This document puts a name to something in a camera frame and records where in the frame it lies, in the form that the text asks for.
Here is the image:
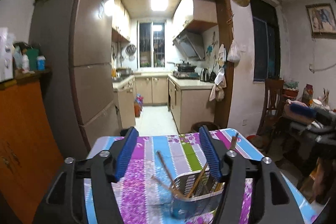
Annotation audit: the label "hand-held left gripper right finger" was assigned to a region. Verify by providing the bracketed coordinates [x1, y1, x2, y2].
[198, 126, 306, 224]

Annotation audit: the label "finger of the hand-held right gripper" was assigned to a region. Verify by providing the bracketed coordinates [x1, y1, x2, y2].
[289, 122, 336, 144]
[290, 103, 336, 126]

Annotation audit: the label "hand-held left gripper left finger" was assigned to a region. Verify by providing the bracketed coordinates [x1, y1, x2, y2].
[39, 126, 139, 224]

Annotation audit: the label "bunch of wooden chopsticks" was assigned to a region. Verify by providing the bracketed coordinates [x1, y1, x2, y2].
[151, 133, 239, 199]

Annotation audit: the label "blue perforated metal utensil holder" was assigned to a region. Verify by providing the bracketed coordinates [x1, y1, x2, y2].
[169, 170, 229, 220]

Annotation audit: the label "red jar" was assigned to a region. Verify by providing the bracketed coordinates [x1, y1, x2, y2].
[303, 84, 314, 101]

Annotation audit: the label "cup of chopsticks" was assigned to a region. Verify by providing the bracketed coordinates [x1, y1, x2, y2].
[322, 88, 331, 106]

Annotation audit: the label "round dark stool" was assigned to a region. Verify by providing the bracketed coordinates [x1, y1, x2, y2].
[190, 122, 218, 133]

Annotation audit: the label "dark wooden chair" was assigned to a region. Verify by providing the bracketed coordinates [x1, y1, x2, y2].
[259, 78, 285, 140]

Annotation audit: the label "floral striped tablecloth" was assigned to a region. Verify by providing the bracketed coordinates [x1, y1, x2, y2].
[84, 128, 319, 224]

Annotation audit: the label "beige base cabinet under stove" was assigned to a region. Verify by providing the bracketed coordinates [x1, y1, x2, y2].
[168, 74, 216, 134]

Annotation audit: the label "red and blue floor bags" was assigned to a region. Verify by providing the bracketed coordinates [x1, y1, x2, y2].
[134, 94, 143, 117]

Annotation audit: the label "hanging kitchen cloths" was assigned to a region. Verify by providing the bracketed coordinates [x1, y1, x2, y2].
[209, 67, 227, 102]

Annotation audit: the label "beige base cabinets with sink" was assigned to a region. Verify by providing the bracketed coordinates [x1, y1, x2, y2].
[113, 76, 168, 130]

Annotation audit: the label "dark barred window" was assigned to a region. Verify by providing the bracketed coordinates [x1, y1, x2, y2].
[252, 0, 281, 83]

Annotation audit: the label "steel electric kettle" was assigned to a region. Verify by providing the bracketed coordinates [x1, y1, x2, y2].
[199, 68, 210, 82]

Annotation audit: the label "gas stove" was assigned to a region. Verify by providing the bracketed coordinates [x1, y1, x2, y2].
[172, 71, 200, 80]

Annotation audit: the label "white hanging plastic bag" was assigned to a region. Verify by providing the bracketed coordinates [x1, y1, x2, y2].
[227, 39, 240, 62]

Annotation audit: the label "framed elephant picture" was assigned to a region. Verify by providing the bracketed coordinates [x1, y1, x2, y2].
[306, 4, 336, 35]

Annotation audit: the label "black wok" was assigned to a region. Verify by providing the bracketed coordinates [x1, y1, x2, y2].
[167, 61, 197, 72]

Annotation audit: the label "orange wooden cabinet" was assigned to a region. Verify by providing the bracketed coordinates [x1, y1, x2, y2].
[0, 72, 92, 224]

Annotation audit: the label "tall grey refrigerator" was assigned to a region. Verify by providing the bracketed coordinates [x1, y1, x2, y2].
[29, 0, 124, 151]

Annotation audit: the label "steel range hood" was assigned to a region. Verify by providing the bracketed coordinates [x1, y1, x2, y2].
[172, 31, 206, 61]

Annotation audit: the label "kitchen window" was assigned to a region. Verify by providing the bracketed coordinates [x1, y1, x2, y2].
[136, 21, 167, 68]

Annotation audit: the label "blue capped jar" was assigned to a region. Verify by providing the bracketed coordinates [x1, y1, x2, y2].
[36, 55, 46, 71]

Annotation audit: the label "green container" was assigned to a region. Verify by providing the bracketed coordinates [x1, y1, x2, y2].
[26, 49, 40, 71]

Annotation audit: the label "white plastic bottle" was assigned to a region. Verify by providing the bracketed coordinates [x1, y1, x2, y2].
[21, 54, 30, 72]

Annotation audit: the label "clear spray bottle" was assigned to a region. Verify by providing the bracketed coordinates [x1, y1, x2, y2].
[13, 46, 23, 69]

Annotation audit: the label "beige wall cabinets with handles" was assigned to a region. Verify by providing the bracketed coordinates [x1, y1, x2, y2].
[112, 0, 131, 42]

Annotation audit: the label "beige wall cabinet above hood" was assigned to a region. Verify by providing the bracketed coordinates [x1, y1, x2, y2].
[172, 0, 218, 31]

